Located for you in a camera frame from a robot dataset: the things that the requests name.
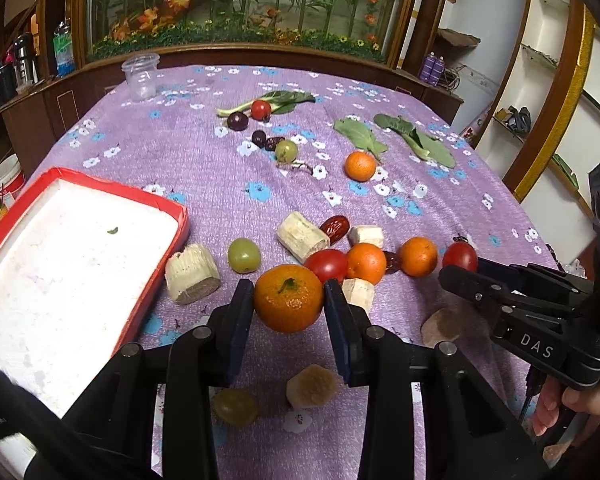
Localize green leaf right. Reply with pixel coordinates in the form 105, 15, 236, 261
374, 114, 456, 168

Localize clear plastic cup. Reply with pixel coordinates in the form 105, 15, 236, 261
121, 52, 160, 102

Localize purple floral tablecloth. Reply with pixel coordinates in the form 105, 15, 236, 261
42, 66, 554, 479

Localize flower mural panel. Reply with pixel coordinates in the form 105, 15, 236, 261
85, 0, 402, 62

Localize small red cherry tomato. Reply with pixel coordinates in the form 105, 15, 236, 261
442, 242, 478, 272

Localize right hand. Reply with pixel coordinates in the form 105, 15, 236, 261
530, 377, 600, 446

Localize dark jujube date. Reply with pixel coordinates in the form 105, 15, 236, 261
384, 250, 402, 275

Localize steel thermos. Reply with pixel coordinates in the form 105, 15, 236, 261
14, 32, 38, 94

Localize orange mandarin with leaf stem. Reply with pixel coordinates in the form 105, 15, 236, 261
253, 264, 323, 334

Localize white gold shelf unit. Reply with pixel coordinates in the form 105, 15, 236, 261
444, 0, 600, 264

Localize dark purple grape small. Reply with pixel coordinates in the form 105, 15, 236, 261
251, 130, 266, 148

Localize far red cherry tomato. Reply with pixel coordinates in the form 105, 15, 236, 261
250, 100, 272, 122

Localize large red tomato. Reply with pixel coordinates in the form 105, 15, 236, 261
304, 249, 348, 283

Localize red jujube date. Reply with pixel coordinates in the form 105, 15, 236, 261
321, 214, 350, 246

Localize white bucket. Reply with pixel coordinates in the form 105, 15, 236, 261
0, 154, 26, 207

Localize bok choy leaf far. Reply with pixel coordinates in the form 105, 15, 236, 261
216, 90, 316, 118

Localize green leaf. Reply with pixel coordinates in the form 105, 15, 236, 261
374, 114, 456, 168
334, 118, 388, 162

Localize green grape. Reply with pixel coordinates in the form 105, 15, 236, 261
275, 140, 298, 165
211, 388, 260, 428
227, 237, 261, 274

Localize green leaf middle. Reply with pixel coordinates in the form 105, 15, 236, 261
334, 118, 388, 162

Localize dark purple grape large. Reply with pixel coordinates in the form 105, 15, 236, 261
226, 112, 249, 131

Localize red rimmed white tray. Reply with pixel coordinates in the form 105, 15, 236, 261
0, 166, 190, 476

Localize green plastic bottle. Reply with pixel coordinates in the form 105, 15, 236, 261
53, 22, 76, 77

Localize black kettle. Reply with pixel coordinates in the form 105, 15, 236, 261
0, 63, 17, 105

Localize purple spray cans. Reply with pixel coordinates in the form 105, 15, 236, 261
418, 52, 445, 87

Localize sugarcane piece front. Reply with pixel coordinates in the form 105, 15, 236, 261
341, 278, 375, 314

